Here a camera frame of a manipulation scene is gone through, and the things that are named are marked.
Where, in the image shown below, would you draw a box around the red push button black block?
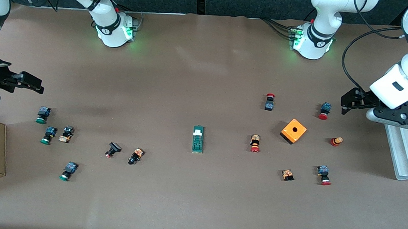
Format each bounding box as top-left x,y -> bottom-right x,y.
264,93 -> 276,112

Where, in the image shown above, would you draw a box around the green push button blue block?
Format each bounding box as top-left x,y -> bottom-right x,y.
58,161 -> 79,183
35,106 -> 52,125
39,125 -> 58,146

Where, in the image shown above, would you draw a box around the black base cables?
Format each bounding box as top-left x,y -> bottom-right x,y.
114,3 -> 144,32
258,17 -> 300,42

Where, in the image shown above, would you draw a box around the red push button blue block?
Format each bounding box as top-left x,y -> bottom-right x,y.
318,102 -> 333,121
315,165 -> 333,187

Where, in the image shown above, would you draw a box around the black left base cables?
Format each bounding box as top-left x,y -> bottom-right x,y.
258,17 -> 300,42

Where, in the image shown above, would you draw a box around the black right base cables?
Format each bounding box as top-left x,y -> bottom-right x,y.
114,3 -> 144,32

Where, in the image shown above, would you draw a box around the black orange push button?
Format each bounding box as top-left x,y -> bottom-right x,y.
127,147 -> 145,166
58,125 -> 75,144

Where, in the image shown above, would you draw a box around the red yellow emergency button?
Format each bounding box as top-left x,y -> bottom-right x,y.
249,134 -> 262,153

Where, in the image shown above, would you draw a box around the green load switch white handle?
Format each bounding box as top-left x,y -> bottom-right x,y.
191,125 -> 206,155

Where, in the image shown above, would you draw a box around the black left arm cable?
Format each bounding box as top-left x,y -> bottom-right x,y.
339,20 -> 408,98

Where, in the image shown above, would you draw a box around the orange button enclosure box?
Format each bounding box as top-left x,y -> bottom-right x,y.
279,117 -> 308,146

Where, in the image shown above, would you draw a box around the black square button red tip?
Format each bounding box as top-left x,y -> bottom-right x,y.
104,141 -> 123,160

